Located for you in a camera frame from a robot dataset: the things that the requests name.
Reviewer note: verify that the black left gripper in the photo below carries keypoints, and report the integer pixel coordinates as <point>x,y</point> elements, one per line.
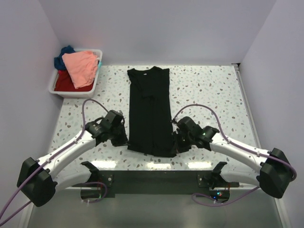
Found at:
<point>123,140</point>

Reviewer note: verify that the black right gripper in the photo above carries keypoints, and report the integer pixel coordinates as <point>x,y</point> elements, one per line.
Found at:
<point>176,147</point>

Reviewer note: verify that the black t shirt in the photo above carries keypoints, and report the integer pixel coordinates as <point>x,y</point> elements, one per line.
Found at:
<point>150,128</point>

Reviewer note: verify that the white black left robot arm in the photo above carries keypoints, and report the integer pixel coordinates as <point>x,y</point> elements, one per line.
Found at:
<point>53,163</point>

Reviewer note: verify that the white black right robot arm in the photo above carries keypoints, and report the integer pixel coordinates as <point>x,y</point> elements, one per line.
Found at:
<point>272,170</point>

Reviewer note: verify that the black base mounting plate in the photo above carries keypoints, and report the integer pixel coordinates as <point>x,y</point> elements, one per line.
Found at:
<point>96,191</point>

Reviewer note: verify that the white plastic laundry basket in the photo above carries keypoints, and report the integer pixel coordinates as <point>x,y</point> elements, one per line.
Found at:
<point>88,94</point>

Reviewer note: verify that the red t shirt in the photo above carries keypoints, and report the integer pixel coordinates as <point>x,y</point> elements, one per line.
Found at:
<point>65,84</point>

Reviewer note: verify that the salmon pink t shirt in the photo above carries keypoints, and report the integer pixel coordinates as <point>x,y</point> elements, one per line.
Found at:
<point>82,67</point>

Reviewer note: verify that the blue t shirt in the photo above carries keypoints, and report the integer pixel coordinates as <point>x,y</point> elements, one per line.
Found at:
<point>58,61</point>

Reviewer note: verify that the aluminium front rail frame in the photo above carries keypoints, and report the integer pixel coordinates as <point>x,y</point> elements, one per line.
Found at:
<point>91,175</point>

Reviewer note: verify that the aluminium right side rail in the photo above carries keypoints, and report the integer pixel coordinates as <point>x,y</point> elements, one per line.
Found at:
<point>246,102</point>

